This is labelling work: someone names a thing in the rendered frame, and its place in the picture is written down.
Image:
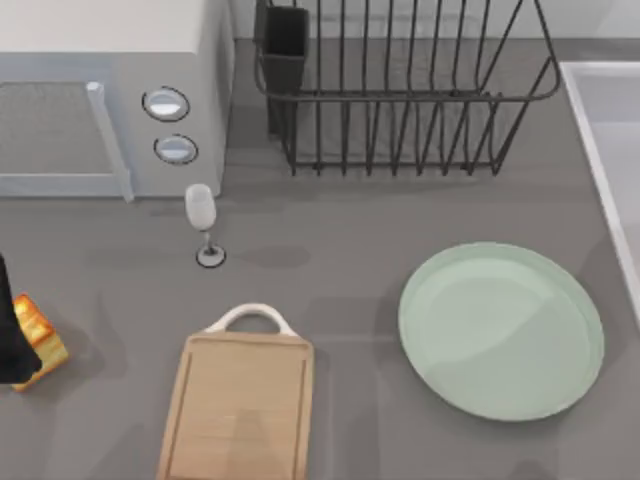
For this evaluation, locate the microwave oven door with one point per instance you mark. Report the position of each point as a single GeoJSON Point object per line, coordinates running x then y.
{"type": "Point", "coordinates": [55, 130]}

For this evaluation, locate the wooden cutting board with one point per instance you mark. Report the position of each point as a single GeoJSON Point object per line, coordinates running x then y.
{"type": "Point", "coordinates": [240, 400]}

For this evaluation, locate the orange bread slice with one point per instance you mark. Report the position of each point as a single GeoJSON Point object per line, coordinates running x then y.
{"type": "Point", "coordinates": [36, 330]}

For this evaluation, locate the black cutlery holder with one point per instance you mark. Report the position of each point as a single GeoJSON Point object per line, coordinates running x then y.
{"type": "Point", "coordinates": [282, 55]}

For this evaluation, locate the pale green round plate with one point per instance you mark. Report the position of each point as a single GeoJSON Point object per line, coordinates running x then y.
{"type": "Point", "coordinates": [500, 330]}

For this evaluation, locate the round microwave knob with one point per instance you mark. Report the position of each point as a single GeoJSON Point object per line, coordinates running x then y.
{"type": "Point", "coordinates": [175, 148]}
{"type": "Point", "coordinates": [165, 104]}

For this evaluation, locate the clear wine glass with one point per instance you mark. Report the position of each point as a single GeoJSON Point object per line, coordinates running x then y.
{"type": "Point", "coordinates": [200, 210]}

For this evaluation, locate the pale microwave oven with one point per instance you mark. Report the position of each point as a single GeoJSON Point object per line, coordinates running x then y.
{"type": "Point", "coordinates": [210, 65]}

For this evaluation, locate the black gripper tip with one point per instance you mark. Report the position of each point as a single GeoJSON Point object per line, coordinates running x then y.
{"type": "Point", "coordinates": [12, 345]}

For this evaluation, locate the white sink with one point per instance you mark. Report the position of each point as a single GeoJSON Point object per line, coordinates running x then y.
{"type": "Point", "coordinates": [607, 130]}

